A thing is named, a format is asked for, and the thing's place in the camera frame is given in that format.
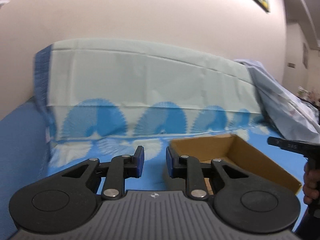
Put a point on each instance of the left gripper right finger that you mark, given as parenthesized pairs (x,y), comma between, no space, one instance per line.
(191,170)

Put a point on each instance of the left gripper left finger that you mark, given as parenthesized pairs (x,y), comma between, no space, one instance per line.
(118,170)

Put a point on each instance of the person's right hand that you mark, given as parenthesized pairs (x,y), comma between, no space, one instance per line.
(311,178)

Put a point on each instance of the brown cardboard box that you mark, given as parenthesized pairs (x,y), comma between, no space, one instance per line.
(234,150)

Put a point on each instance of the blue patterned table cloth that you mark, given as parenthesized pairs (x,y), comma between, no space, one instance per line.
(107,97)

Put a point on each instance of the small framed picture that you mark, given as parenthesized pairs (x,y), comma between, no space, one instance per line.
(305,55)

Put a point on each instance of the blue denim sofa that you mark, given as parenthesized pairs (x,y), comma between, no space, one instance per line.
(24,146)

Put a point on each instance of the wall switch plate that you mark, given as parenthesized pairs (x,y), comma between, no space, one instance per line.
(291,65)

